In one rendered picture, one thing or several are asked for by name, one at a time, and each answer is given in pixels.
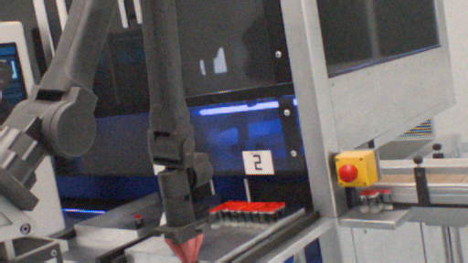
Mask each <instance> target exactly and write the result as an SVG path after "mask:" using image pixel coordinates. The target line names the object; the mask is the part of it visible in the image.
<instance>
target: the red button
mask: <svg viewBox="0 0 468 263"><path fill-rule="evenodd" d="M338 177H339V179H340V180H341V181H343V182H345V183H352V182H354V181H355V180H356V179H357V177H358V171H357V169H356V167H355V166H354V165H352V164H346V165H344V166H341V167H340V168H339V170H338Z"/></svg>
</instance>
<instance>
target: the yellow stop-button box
mask: <svg viewBox="0 0 468 263"><path fill-rule="evenodd" d="M346 164H352V165H354V166H355V167H356V169H357V171H358V177H357V179H356V180H355V181H354V182H352V183H345V182H343V181H341V180H340V179H339V177H338V170H339V168H340V167H341V166H344V165H346ZM335 168H336V174H337V180H338V185H339V186H354V187H369V186H370V185H372V184H373V183H375V182H376V181H378V180H380V179H381V174H380V168H379V161H378V150H377V149H363V150H348V151H346V152H344V153H340V154H338V155H337V156H336V157H335Z"/></svg>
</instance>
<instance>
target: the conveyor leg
mask: <svg viewBox="0 0 468 263"><path fill-rule="evenodd" d="M425 225H426V226H440V227H441V236H442V243H443V250H444V258H445V263H468V253H467V245H466V238H465V231H464V228H465V227H468V225H456V224H439V223H425Z"/></svg>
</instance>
